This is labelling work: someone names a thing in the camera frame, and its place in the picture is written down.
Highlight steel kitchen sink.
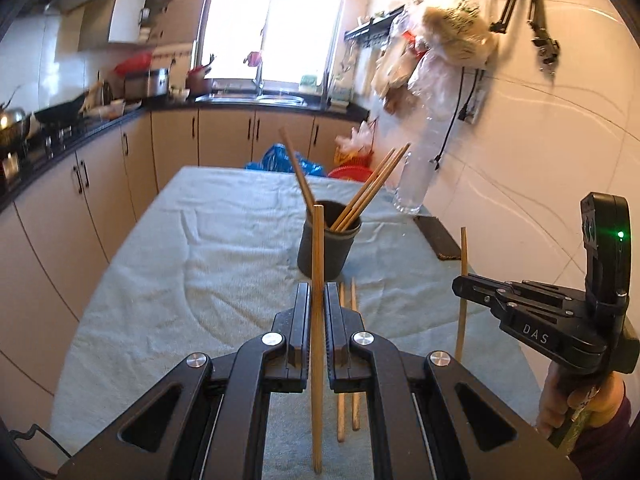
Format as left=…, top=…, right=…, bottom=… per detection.
left=199, top=92, right=307, bottom=107

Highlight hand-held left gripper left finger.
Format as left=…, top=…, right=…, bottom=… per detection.
left=57, top=282, right=312, bottom=480

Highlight blue plastic bag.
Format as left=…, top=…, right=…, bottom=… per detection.
left=244, top=143, right=326, bottom=177

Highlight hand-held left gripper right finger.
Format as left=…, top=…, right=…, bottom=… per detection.
left=324, top=282, right=583, bottom=480

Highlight person's right forearm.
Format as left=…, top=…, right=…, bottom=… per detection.
left=567, top=395, right=640, bottom=472

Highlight hanging clear plastic bags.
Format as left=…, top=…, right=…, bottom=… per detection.
left=372, top=0, right=501, bottom=117

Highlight beige wall cabinet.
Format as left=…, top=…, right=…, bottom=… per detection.
left=77, top=0, right=199, bottom=52

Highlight thin black cable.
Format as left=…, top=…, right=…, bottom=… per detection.
left=9, top=422, right=74, bottom=462

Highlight red pot lid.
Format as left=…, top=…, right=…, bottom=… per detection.
left=114, top=52, right=153, bottom=76

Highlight wooden chopstick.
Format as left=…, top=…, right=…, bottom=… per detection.
left=454, top=226, right=469, bottom=364
left=330, top=147, right=396, bottom=231
left=341, top=142, right=412, bottom=232
left=350, top=278, right=361, bottom=432
left=278, top=127, right=316, bottom=208
left=337, top=282, right=346, bottom=443
left=311, top=204, right=326, bottom=476
left=334, top=145, right=405, bottom=232

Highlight person's right hand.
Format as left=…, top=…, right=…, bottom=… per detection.
left=535, top=362, right=629, bottom=437

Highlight gas stove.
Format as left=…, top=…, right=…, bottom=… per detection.
left=0, top=124, right=77, bottom=173

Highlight kitchen window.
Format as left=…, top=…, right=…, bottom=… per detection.
left=197, top=0, right=348, bottom=96

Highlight black frying pan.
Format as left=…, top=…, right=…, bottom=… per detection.
left=32, top=94, right=89, bottom=124

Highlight black smartphone in brown case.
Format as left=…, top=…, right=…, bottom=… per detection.
left=414, top=215, right=462, bottom=261

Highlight black wall rack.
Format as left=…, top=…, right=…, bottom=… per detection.
left=344, top=4, right=407, bottom=44

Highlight white power strip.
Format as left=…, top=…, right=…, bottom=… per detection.
left=457, top=86, right=485, bottom=124

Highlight silver cooking pot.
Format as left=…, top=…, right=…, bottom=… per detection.
left=124, top=67, right=170, bottom=99

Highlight shiny steel pot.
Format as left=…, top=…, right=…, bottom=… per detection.
left=0, top=105, right=32, bottom=147

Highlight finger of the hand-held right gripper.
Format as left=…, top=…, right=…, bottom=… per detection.
left=452, top=275, right=589, bottom=319

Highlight dark red pot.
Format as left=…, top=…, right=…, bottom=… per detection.
left=185, top=54, right=216, bottom=96

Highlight metal sink faucet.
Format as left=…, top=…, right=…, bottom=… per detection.
left=252, top=52, right=266, bottom=98

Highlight dark grey utensil holder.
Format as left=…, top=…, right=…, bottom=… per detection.
left=297, top=200, right=362, bottom=283

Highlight black power plug with cable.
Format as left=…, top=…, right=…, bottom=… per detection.
left=429, top=67, right=476, bottom=171

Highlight pink white plastic bag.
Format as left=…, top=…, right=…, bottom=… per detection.
left=334, top=120, right=379, bottom=167

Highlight clear plastic bottle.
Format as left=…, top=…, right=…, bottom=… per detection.
left=392, top=154, right=436, bottom=215

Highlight teal table cloth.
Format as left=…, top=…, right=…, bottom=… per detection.
left=50, top=165, right=546, bottom=480

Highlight red plastic basket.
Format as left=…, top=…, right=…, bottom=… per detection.
left=327, top=165, right=375, bottom=184

